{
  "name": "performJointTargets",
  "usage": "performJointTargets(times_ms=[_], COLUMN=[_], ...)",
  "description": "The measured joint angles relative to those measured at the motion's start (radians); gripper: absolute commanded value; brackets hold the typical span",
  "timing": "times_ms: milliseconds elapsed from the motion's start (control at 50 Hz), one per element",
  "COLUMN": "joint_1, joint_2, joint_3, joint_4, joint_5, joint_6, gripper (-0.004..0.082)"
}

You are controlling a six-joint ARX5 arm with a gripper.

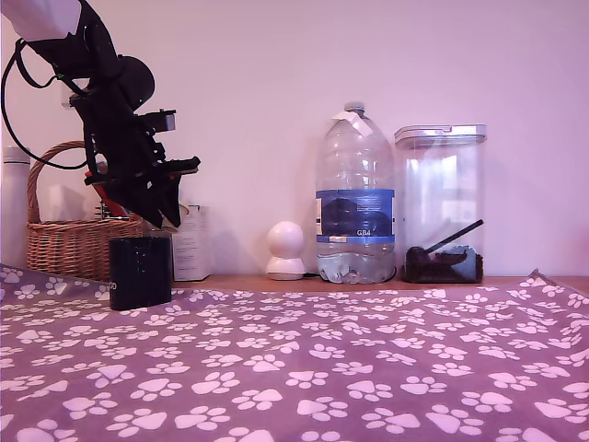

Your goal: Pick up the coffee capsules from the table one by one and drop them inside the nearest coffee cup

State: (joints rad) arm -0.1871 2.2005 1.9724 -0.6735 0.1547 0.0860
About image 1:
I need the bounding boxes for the black coffee mug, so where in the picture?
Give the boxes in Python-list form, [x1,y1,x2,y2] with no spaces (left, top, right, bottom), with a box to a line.
[109,237,174,312]

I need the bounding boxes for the dark coffee beans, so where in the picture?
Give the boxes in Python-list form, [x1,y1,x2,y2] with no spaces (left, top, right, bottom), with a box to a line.
[404,248,485,284]

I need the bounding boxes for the red pen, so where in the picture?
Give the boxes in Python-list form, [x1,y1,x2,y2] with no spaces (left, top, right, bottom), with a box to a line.
[89,183,131,218]

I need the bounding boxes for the white printed carton box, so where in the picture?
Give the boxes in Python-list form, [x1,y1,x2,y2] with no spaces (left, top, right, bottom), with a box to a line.
[172,203,213,283]

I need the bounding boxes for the white bottle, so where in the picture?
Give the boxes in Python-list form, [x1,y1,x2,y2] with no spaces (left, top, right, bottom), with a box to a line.
[2,146,31,269]

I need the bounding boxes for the large clear water bottle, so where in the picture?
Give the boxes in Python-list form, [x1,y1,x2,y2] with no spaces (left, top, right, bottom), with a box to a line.
[315,101,398,285]

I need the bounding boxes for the purple paw print cloth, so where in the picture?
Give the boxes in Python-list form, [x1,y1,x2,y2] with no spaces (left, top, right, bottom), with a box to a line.
[0,262,589,442]

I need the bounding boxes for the clear storage container with lid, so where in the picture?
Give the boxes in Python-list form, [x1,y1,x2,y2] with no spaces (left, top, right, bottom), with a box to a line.
[393,122,489,285]

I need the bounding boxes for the black scoop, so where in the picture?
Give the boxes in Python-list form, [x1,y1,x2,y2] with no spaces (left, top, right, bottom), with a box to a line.
[406,218,486,271]

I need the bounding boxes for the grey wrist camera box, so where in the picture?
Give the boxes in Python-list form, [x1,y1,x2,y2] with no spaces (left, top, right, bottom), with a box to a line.
[137,109,179,135]

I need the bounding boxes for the wicker basket with handle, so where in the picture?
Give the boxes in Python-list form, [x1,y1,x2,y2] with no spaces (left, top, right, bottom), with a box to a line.
[26,140,145,283]

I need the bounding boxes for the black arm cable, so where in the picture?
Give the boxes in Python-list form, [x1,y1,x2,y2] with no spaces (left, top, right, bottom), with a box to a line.
[0,38,91,170]
[16,39,88,99]

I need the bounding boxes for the small white round camera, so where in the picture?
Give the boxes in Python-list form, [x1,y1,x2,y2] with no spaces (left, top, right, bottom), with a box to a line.
[265,220,307,282]

